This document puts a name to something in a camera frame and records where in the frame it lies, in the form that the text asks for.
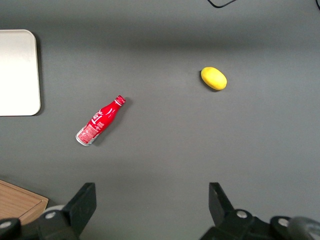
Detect cream plastic tray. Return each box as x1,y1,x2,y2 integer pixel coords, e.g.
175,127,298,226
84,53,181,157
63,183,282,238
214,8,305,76
0,29,42,117

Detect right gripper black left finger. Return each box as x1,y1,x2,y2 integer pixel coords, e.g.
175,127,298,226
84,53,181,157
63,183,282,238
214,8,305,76
37,182,97,240

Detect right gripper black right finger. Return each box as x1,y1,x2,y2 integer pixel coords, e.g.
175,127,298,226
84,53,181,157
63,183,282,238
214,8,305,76
199,182,258,240

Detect wooden drawer cabinet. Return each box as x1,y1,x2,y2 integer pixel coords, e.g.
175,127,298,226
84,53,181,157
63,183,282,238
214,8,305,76
0,179,50,225

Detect red cola bottle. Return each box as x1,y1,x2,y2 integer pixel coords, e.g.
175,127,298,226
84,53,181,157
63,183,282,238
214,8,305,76
75,94,127,147

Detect long black looped cable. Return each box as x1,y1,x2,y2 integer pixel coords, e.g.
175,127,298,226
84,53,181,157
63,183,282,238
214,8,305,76
206,0,238,9

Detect yellow lemon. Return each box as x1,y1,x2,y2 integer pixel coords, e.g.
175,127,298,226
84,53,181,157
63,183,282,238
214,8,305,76
200,66,228,91

